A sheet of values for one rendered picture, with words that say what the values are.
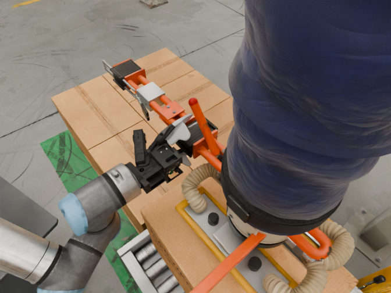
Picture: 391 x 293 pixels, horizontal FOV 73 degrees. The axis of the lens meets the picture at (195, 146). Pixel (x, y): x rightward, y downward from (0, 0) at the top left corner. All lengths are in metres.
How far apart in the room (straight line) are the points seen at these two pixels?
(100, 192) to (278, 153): 0.40
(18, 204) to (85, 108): 0.83
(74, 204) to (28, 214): 0.76
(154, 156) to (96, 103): 1.38
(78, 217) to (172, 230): 0.40
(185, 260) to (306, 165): 0.63
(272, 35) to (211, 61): 2.96
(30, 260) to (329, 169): 0.59
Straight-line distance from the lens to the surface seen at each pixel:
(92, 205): 0.61
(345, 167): 0.36
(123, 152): 1.64
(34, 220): 1.33
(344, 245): 0.70
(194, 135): 0.70
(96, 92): 2.07
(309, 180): 0.38
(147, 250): 1.34
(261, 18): 0.26
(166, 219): 0.95
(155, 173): 0.64
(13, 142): 2.82
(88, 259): 0.71
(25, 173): 2.54
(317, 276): 0.65
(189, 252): 0.90
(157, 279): 1.37
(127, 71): 0.92
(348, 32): 0.23
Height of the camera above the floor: 1.82
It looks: 52 degrees down
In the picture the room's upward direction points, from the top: straight up
